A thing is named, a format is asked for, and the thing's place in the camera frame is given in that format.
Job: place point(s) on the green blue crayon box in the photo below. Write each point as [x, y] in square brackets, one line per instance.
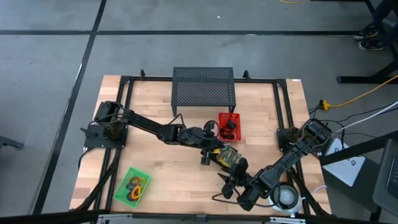
[230, 155]

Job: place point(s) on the red plastic basket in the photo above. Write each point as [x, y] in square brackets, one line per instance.
[237, 124]

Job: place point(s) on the green plastic basket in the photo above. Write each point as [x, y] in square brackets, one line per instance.
[122, 194]

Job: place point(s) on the white cardboard box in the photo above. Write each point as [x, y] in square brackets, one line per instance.
[345, 165]

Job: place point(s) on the dark grey desk equipment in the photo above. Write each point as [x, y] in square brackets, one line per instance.
[385, 177]

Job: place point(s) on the black metal table frame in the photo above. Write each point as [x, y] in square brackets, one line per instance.
[149, 79]

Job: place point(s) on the grey furniture foot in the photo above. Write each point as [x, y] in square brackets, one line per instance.
[9, 143]

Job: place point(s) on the black desk frame bar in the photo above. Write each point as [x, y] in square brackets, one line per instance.
[357, 149]

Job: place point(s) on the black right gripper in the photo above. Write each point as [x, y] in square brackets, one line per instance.
[253, 191]

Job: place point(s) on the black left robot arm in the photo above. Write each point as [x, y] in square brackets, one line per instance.
[146, 123]

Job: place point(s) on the black mesh tray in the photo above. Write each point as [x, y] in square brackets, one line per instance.
[234, 165]

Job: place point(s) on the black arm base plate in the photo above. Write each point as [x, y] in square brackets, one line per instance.
[283, 137]
[93, 143]

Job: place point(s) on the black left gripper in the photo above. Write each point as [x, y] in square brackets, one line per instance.
[208, 143]

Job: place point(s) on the black perforated metal desk riser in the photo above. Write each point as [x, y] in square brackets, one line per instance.
[202, 90]

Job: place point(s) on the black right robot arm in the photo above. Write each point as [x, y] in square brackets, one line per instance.
[295, 157]

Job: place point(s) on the black camera rig crossbar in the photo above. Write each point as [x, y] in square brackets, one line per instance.
[46, 217]

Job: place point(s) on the black binder clip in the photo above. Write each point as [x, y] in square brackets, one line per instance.
[231, 124]
[227, 134]

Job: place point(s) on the person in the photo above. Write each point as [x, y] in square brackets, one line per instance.
[367, 31]

